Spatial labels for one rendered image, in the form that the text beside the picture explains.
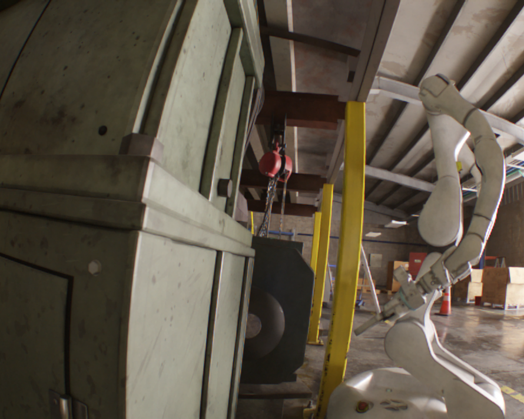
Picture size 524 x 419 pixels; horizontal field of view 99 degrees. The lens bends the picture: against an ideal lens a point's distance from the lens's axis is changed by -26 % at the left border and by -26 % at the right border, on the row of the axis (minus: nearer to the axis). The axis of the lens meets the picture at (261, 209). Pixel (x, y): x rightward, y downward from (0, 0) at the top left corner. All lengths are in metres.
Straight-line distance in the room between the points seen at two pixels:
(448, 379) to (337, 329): 0.64
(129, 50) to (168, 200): 0.20
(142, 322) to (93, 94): 0.25
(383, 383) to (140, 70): 1.34
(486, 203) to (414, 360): 0.55
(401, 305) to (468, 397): 0.41
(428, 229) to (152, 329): 0.94
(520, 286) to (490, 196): 8.15
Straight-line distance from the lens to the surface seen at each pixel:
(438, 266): 0.89
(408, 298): 0.90
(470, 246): 0.88
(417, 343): 1.07
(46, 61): 0.49
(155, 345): 0.26
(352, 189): 1.52
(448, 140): 1.19
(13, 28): 0.68
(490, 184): 0.92
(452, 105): 1.02
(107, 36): 0.43
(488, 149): 0.93
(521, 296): 9.10
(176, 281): 0.31
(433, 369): 1.08
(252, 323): 0.79
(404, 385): 1.37
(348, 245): 1.47
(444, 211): 1.07
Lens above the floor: 0.79
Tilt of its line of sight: 10 degrees up
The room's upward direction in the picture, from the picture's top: 7 degrees clockwise
